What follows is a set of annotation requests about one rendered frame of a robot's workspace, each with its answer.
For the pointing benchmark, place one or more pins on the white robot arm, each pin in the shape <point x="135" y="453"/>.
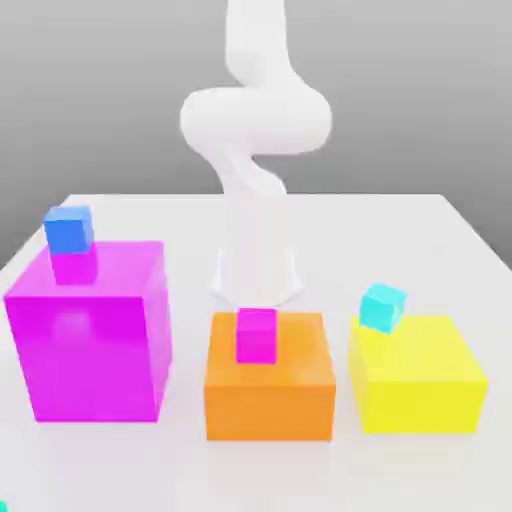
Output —
<point x="256" y="120"/>

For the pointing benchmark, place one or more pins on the small magenta cube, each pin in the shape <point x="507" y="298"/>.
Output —
<point x="256" y="340"/>

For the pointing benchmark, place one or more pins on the small cyan cube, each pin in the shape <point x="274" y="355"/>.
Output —
<point x="380" y="308"/>

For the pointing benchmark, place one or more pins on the large orange box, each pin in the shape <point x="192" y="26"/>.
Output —
<point x="272" y="400"/>

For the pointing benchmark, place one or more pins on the large yellow box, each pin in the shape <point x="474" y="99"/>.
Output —
<point x="420" y="384"/>

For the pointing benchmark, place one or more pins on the large magenta box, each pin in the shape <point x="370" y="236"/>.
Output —
<point x="88" y="344"/>

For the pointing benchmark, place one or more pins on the small blue cube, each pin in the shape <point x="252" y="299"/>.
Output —
<point x="68" y="234"/>

